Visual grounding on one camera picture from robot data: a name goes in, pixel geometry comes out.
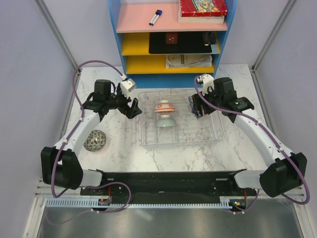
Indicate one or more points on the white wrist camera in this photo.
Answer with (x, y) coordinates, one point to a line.
(127, 86)
(206, 81)

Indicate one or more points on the folded newspaper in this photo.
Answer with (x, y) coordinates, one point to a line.
(187, 61)

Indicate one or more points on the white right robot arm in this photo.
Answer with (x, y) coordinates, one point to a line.
(285, 169)

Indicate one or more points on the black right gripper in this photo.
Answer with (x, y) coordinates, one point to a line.
(198, 100)

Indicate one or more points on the black device on shelf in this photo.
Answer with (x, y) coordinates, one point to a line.
(209, 38)

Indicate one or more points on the pale green bowl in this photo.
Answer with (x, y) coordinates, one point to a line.
(165, 121)

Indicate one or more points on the aluminium frame post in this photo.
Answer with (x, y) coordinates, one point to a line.
(273, 34)
(56, 31)

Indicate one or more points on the aluminium frame post left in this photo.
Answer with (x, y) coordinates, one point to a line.
(56, 31)

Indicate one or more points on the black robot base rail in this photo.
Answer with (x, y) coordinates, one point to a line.
(168, 187)

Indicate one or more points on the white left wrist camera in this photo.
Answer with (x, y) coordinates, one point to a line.
(127, 86)

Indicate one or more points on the blue triangle patterned bowl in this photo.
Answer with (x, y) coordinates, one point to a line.
(191, 104)

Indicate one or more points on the orange floral patterned bowl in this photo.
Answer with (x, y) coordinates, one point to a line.
(164, 107)

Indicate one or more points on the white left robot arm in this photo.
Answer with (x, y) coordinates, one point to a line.
(60, 164)

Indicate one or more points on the aluminium frame post right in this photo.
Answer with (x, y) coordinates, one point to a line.
(273, 34)

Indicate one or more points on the blue capped marker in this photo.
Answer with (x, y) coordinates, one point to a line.
(158, 12)

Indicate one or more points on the white thick book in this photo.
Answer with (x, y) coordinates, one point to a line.
(201, 19)

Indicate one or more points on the light blue cable duct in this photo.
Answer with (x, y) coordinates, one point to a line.
(98, 203)

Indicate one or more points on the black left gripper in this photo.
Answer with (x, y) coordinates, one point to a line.
(132, 112)

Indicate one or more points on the blue and yellow shelf unit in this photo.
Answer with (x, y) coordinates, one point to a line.
(148, 34)

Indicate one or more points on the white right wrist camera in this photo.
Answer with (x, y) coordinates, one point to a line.
(206, 81)

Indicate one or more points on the white wire dish rack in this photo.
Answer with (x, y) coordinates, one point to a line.
(188, 130)

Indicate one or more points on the grey mosaic patterned bowl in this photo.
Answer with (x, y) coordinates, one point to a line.
(95, 141)

